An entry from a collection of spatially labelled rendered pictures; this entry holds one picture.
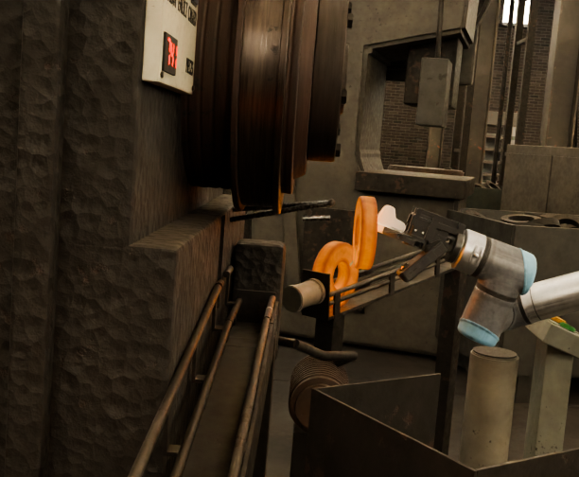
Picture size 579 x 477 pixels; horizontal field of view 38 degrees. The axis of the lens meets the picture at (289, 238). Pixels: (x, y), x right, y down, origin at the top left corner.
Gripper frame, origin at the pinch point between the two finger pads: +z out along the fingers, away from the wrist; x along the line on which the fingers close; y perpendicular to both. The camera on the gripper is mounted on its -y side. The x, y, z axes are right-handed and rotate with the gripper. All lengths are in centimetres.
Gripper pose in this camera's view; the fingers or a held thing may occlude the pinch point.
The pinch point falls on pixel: (365, 223)
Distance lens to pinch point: 177.7
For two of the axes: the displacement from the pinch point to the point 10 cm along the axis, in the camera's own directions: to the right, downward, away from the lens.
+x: -0.2, 1.0, -10.0
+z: -9.4, -3.5, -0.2
